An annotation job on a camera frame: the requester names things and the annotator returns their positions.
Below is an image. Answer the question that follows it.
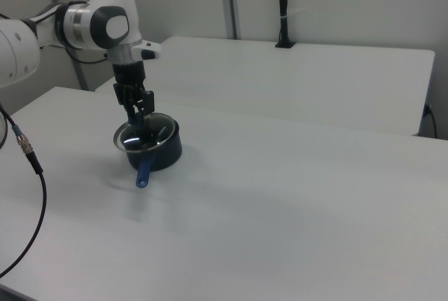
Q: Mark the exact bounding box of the dark blue saucepan blue handle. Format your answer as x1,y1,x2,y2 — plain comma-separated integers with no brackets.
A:
124,120,183,189

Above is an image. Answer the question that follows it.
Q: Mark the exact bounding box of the black cable metal connector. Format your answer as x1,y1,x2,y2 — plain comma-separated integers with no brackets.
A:
0,103,48,278

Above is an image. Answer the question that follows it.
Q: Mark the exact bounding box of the white side table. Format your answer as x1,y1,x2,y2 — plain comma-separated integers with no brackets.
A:
94,36,436,137

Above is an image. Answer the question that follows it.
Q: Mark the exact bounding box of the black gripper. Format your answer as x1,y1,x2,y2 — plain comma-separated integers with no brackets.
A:
112,62,156,125

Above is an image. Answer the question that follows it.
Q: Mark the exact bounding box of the black clamped pole white tie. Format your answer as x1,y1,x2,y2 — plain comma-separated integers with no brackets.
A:
274,0,298,50

